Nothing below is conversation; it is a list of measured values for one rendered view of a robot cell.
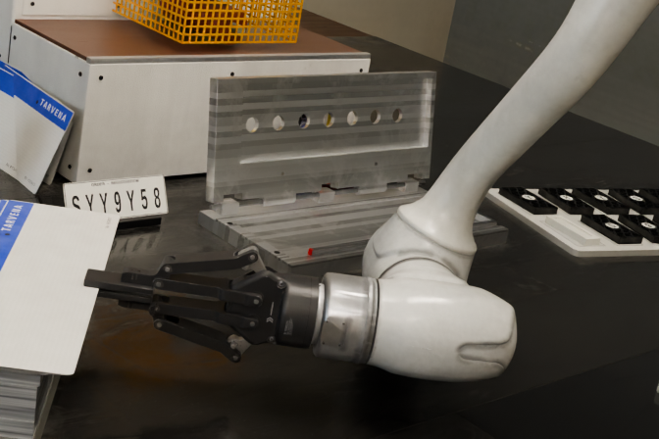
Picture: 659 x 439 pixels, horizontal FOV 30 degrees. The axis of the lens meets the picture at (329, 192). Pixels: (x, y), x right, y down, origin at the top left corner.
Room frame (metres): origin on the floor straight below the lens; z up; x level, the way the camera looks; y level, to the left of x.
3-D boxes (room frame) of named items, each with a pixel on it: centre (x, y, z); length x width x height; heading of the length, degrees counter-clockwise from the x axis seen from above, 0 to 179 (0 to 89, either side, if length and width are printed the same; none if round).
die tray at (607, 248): (2.00, -0.50, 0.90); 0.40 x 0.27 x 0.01; 119
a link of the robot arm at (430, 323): (1.20, -0.14, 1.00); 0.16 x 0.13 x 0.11; 96
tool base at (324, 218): (1.71, -0.05, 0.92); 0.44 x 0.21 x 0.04; 135
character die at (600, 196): (2.06, -0.47, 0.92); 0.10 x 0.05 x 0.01; 32
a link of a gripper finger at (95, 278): (1.15, 0.19, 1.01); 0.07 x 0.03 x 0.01; 96
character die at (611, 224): (1.91, -0.46, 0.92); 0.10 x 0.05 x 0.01; 31
